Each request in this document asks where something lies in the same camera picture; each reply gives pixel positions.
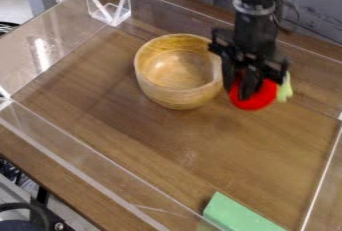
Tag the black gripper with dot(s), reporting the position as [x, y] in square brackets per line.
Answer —
[267, 63]

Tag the light wooden bowl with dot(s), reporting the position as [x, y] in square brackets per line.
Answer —
[177, 72]

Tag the green foam block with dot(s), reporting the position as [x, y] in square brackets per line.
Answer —
[232, 217]

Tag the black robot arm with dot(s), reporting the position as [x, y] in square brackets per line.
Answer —
[247, 49]

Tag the clear acrylic enclosure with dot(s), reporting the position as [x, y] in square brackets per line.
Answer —
[137, 166]

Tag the red plush fruit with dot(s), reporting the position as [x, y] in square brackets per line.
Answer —
[270, 93]

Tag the black table bracket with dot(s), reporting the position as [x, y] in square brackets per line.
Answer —
[57, 223]

